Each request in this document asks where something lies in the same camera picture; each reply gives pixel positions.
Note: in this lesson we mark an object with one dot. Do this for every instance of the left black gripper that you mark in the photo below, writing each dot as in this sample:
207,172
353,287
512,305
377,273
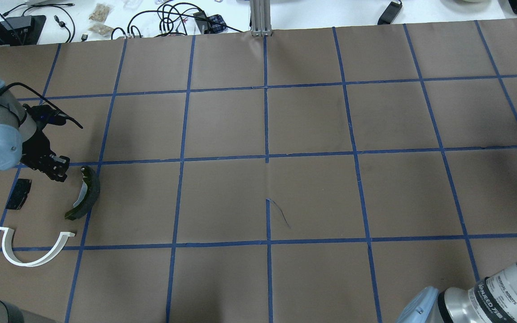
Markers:
35,150

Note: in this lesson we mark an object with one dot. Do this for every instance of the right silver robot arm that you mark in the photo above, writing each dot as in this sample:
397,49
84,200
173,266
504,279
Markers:
491,300

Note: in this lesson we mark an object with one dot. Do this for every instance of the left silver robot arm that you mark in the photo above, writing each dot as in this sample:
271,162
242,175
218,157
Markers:
22,137

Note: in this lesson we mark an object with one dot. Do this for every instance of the green brake shoe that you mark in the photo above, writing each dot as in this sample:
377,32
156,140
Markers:
88,194

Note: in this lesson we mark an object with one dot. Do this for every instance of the black brake pad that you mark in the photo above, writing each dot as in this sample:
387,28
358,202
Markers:
19,194

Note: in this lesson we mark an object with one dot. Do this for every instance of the white curved plastic part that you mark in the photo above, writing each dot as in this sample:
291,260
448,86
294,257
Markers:
8,250

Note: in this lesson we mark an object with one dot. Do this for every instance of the bag of small parts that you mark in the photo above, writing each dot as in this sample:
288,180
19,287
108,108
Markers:
100,13

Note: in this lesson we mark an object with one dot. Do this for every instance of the black power adapter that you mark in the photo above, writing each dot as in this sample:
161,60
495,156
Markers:
390,13

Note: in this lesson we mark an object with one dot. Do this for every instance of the aluminium frame post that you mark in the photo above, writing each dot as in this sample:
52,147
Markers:
260,18

